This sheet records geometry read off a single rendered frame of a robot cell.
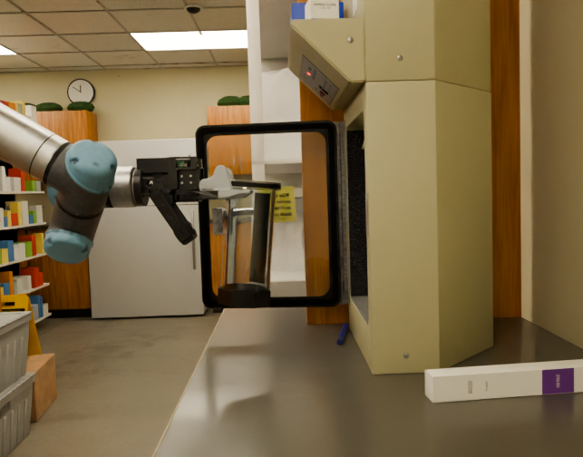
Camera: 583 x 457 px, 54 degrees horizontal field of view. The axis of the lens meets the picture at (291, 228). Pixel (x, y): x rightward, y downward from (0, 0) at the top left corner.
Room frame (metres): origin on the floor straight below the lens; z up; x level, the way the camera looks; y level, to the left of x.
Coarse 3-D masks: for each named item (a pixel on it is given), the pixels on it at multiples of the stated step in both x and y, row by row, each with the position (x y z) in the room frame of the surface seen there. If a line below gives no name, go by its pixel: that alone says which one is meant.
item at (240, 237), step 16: (256, 192) 1.02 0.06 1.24; (272, 192) 1.04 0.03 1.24; (240, 208) 1.02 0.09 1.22; (256, 208) 1.02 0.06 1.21; (272, 208) 1.04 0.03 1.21; (224, 224) 1.05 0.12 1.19; (240, 224) 1.02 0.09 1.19; (256, 224) 1.02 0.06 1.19; (272, 224) 1.05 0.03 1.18; (224, 240) 1.04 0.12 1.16; (240, 240) 1.02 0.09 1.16; (256, 240) 1.02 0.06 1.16; (272, 240) 1.05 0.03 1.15; (224, 256) 1.04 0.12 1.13; (240, 256) 1.01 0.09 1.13; (256, 256) 1.02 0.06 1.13; (224, 272) 1.03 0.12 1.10; (240, 272) 1.01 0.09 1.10; (256, 272) 1.02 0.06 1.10; (240, 288) 1.01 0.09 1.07; (256, 288) 1.02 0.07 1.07
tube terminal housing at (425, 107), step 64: (384, 0) 0.92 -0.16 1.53; (448, 0) 0.95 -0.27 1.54; (384, 64) 0.92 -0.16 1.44; (448, 64) 0.95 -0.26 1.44; (384, 128) 0.92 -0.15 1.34; (448, 128) 0.95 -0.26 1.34; (384, 192) 0.92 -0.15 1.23; (448, 192) 0.95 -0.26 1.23; (384, 256) 0.92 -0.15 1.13; (448, 256) 0.95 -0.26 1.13; (384, 320) 0.92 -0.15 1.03; (448, 320) 0.94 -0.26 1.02
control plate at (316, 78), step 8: (304, 56) 1.02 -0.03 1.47; (304, 64) 1.07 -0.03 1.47; (312, 64) 1.02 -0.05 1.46; (304, 72) 1.13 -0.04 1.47; (312, 72) 1.07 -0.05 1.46; (320, 72) 1.02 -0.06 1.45; (304, 80) 1.20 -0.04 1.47; (312, 80) 1.13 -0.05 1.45; (320, 80) 1.07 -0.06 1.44; (328, 80) 1.02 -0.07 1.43; (312, 88) 1.20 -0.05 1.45; (328, 88) 1.07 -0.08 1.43; (336, 88) 1.02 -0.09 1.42; (320, 96) 1.20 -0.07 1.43; (328, 96) 1.14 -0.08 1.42; (328, 104) 1.21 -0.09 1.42
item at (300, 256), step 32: (224, 160) 1.25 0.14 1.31; (256, 160) 1.24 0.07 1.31; (288, 160) 1.24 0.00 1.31; (320, 160) 1.23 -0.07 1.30; (288, 192) 1.24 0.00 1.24; (320, 192) 1.23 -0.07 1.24; (288, 224) 1.24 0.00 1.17; (320, 224) 1.23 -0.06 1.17; (288, 256) 1.24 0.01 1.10; (320, 256) 1.23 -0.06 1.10; (288, 288) 1.24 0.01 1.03; (320, 288) 1.23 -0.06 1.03
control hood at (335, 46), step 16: (304, 32) 0.92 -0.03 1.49; (320, 32) 0.92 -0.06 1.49; (336, 32) 0.92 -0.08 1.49; (352, 32) 0.92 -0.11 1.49; (304, 48) 0.97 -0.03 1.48; (320, 48) 0.92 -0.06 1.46; (336, 48) 0.92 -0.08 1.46; (352, 48) 0.92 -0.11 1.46; (288, 64) 1.21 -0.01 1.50; (320, 64) 0.98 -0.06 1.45; (336, 64) 0.92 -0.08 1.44; (352, 64) 0.92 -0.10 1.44; (336, 80) 0.98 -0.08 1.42; (352, 80) 0.92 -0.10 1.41; (336, 96) 1.08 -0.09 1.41; (352, 96) 1.06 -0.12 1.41
